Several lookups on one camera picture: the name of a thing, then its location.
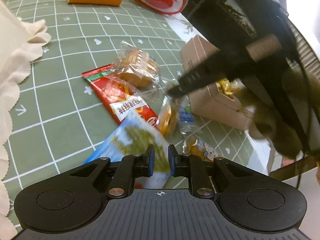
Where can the blue seaweed snack packet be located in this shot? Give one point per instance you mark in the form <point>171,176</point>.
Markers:
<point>133,136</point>

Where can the pink cardboard box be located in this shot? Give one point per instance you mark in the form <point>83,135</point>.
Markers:
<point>209,102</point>

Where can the white cloth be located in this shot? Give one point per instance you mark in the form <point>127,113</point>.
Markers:
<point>21,44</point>

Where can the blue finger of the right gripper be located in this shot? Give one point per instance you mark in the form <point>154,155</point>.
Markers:
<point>177,91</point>

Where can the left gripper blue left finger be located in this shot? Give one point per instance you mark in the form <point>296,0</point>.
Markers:
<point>127,170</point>

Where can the green checkered table mat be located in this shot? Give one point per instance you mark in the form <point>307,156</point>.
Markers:
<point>58,120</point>

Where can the yellow panda snack packet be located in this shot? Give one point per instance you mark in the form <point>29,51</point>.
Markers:
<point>195,145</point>

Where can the clear waffle cookie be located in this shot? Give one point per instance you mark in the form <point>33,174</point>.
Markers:
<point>137,68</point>

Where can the small orange wrapped snack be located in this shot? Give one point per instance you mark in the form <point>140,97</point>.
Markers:
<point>168,116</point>

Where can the long red snack packet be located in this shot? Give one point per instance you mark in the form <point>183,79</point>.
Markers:
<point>117,95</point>

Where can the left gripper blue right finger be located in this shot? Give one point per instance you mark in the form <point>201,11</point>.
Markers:
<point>195,170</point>

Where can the yellow rice cracker packet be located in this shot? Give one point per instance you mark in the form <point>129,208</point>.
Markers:
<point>227,88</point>

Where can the small clear candy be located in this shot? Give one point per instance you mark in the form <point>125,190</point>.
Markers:
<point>186,120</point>

